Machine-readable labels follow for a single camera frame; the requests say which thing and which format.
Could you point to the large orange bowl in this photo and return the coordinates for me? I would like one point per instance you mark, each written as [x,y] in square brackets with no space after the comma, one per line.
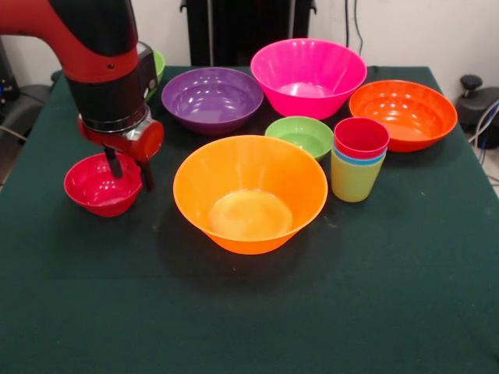
[249,183]

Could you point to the blue cup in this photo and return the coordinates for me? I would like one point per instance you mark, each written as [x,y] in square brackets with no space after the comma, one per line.
[343,157]

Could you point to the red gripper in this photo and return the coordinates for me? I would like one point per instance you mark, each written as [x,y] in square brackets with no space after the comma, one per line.
[150,142]

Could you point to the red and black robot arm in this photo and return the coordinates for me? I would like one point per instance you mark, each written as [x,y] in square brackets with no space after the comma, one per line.
[97,58]

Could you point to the small green bowl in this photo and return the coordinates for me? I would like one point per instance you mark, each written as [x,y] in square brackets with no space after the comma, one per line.
[300,134]

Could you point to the pink bowl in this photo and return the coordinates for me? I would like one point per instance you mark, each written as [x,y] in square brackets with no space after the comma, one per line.
[308,74]

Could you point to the large green bowl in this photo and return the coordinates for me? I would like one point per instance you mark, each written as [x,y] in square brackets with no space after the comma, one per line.
[158,66]

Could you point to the small red bowl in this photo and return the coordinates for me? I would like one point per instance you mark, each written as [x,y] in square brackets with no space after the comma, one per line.
[93,191]

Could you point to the yellow cup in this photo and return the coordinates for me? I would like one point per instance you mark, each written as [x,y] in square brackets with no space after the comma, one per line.
[352,183]

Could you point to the black equipment with knob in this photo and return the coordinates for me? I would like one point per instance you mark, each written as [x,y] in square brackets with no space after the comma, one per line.
[481,107]

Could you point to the red-orange bowl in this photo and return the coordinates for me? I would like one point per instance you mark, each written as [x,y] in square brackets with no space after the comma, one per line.
[401,113]

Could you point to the red cup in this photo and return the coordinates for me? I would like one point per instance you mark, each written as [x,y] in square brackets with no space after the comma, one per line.
[358,146]

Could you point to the purple bowl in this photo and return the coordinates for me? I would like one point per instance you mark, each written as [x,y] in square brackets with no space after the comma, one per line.
[212,101]

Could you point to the dark green tablecloth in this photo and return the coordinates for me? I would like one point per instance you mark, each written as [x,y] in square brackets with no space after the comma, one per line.
[117,304]

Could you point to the black electronics box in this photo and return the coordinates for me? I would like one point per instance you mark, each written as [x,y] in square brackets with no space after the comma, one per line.
[7,85]

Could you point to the black table clamp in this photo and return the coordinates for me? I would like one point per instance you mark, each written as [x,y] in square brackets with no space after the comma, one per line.
[56,76]

